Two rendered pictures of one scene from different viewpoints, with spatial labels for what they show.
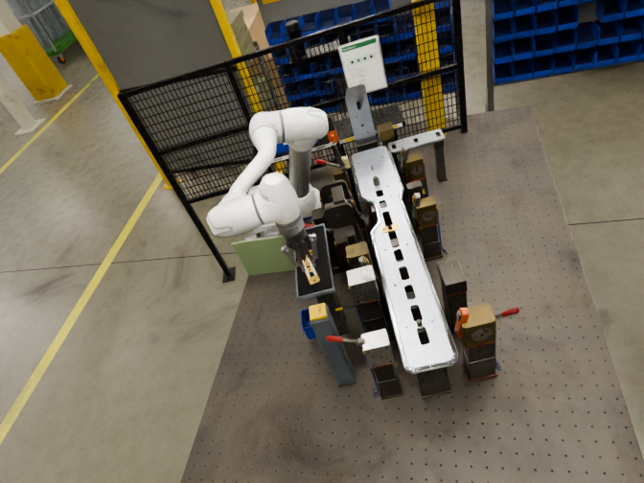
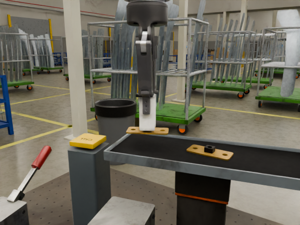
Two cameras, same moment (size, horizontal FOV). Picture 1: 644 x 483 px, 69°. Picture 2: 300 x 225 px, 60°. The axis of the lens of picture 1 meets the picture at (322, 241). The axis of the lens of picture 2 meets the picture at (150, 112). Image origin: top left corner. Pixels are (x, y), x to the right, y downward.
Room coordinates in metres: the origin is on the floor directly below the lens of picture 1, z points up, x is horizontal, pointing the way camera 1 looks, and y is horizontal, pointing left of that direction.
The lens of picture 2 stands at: (1.31, -0.42, 1.36)
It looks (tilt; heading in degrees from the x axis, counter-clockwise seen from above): 14 degrees down; 101
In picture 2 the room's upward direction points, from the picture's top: straight up
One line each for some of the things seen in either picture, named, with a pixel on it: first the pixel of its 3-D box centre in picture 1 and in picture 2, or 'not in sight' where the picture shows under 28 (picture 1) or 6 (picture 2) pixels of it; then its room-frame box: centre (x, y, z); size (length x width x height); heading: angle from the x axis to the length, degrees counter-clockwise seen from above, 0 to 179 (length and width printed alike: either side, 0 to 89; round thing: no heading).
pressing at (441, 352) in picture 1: (393, 231); not in sight; (1.48, -0.31, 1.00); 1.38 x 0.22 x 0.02; 172
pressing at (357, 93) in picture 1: (360, 116); not in sight; (2.22, -0.42, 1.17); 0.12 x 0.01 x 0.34; 82
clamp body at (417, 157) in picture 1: (420, 184); not in sight; (1.88, -0.58, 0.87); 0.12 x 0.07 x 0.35; 82
